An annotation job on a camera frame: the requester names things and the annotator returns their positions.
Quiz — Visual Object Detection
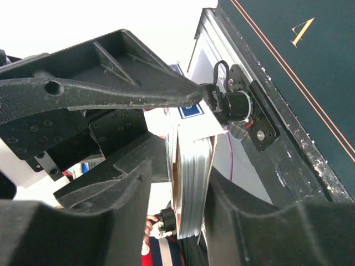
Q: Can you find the blue playing card deck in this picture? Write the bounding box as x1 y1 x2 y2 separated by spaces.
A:
144 63 230 241

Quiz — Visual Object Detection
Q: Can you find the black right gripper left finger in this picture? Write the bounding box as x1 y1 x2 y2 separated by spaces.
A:
1 160 152 265

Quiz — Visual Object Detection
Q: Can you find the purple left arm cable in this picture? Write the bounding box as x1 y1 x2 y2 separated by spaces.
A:
226 124 236 181

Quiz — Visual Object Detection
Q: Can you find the person in red clothing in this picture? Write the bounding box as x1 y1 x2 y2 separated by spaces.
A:
141 215 209 266

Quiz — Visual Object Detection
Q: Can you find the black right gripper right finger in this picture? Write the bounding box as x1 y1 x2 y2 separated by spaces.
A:
204 169 354 265

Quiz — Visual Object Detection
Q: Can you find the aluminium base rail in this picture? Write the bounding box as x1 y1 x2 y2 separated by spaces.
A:
187 8 354 207

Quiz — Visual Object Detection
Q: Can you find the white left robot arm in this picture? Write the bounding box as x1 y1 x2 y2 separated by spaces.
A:
1 29 202 192

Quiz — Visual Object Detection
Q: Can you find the dark green poker mat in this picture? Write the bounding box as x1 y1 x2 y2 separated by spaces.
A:
219 1 354 195

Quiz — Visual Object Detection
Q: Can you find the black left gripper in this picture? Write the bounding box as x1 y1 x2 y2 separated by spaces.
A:
1 29 202 208

